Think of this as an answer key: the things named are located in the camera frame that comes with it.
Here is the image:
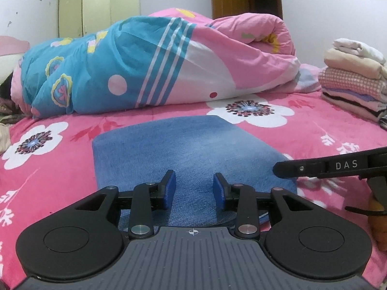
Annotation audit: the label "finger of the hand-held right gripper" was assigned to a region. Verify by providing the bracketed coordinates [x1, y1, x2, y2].
[273, 157, 328, 179]

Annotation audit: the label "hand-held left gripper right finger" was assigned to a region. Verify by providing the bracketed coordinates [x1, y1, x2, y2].
[212, 172, 313, 240]

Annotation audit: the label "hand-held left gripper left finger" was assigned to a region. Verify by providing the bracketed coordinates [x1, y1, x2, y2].
[74, 169, 176, 239]

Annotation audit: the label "blue denim jeans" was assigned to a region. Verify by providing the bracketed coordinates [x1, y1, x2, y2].
[91, 115, 298, 228]

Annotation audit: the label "stack of folded clothes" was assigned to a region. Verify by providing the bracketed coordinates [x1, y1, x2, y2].
[319, 38, 387, 130]

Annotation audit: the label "person's right hand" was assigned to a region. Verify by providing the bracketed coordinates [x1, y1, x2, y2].
[367, 195, 387, 251]

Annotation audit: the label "pink floral bed sheet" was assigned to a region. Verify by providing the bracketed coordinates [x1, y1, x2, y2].
[0, 63, 387, 290]

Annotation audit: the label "rolled pink and blue quilt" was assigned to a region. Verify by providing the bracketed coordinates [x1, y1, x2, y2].
[10, 7, 321, 120]

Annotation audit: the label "beige cloth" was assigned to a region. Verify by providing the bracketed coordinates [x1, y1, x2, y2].
[0, 124, 11, 154]

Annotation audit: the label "pale yellow wardrobe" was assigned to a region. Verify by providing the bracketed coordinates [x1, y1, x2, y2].
[57, 0, 142, 38]

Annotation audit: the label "white and pink headboard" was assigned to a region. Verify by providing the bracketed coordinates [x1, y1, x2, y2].
[0, 35, 31, 82]

